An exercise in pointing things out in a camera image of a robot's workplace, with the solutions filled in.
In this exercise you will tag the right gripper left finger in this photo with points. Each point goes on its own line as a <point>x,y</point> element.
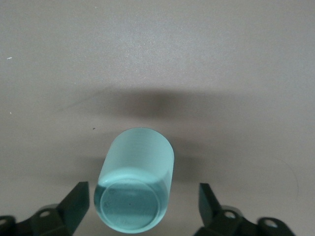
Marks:
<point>73,206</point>

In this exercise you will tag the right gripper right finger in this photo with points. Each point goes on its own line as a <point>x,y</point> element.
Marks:
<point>209,211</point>

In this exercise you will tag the mint green plastic cup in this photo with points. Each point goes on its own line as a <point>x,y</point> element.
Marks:
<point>137,172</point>

